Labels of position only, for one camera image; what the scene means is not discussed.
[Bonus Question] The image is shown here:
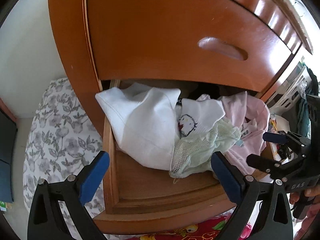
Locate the pink garment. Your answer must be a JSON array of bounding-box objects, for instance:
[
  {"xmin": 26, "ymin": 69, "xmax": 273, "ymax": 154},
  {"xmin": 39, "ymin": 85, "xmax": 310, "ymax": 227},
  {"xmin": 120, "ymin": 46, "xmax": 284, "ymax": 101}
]
[{"xmin": 196, "ymin": 90, "xmax": 271, "ymax": 177}]

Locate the pale green lace garment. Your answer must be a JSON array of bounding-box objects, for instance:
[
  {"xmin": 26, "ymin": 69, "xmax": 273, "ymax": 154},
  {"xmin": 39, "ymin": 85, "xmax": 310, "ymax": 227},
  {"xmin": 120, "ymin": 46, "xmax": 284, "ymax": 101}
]
[{"xmin": 169, "ymin": 118, "xmax": 241, "ymax": 179}]

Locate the white hello kitty garment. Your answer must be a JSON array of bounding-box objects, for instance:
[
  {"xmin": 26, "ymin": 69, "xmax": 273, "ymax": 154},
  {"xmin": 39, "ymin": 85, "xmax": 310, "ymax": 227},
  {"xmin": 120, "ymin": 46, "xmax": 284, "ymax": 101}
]
[{"xmin": 175, "ymin": 98, "xmax": 225, "ymax": 138}]

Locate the wooden drawer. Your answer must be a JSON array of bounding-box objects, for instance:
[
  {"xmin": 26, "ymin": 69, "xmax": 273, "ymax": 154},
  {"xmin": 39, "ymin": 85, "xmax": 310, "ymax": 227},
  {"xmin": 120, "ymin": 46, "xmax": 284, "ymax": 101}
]
[
  {"xmin": 92, "ymin": 79, "xmax": 276, "ymax": 235},
  {"xmin": 87, "ymin": 0, "xmax": 291, "ymax": 92}
]

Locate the white cloth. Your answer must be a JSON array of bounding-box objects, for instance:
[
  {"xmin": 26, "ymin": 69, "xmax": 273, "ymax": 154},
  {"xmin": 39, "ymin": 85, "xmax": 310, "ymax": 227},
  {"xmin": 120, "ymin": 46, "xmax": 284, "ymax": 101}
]
[{"xmin": 95, "ymin": 83, "xmax": 181, "ymax": 171}]

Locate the person's right hand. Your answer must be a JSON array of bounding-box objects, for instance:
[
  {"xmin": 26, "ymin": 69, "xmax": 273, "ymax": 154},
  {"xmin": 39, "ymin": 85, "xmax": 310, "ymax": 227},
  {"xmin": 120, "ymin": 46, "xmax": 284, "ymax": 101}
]
[{"xmin": 289, "ymin": 185, "xmax": 319, "ymax": 235}]

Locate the green paper box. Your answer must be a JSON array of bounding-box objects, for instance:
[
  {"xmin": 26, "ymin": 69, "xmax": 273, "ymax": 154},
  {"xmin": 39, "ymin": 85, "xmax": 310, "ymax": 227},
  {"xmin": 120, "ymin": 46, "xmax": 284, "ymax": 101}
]
[{"xmin": 0, "ymin": 201, "xmax": 8, "ymax": 212}]

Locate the red floral blanket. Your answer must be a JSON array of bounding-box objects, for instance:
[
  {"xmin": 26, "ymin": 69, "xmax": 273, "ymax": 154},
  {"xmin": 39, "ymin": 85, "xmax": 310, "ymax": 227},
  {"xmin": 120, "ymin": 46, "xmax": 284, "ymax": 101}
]
[{"xmin": 138, "ymin": 214, "xmax": 253, "ymax": 240}]

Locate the grey floral bed sheet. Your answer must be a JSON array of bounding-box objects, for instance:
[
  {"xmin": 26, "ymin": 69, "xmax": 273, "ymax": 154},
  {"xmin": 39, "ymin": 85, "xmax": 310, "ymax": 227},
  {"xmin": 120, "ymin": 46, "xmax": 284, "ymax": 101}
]
[{"xmin": 23, "ymin": 77, "xmax": 118, "ymax": 240}]

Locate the dark blue cabinet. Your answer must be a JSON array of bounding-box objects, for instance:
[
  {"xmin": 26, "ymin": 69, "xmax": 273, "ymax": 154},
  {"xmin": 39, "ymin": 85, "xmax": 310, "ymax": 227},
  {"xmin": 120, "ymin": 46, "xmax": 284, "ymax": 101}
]
[{"xmin": 0, "ymin": 110, "xmax": 17, "ymax": 203}]

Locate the orange wooden nightstand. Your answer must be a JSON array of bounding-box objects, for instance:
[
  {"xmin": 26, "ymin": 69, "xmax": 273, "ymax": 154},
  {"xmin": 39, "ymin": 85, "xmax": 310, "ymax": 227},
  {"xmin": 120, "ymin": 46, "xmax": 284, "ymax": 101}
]
[{"xmin": 48, "ymin": 0, "xmax": 313, "ymax": 133}]

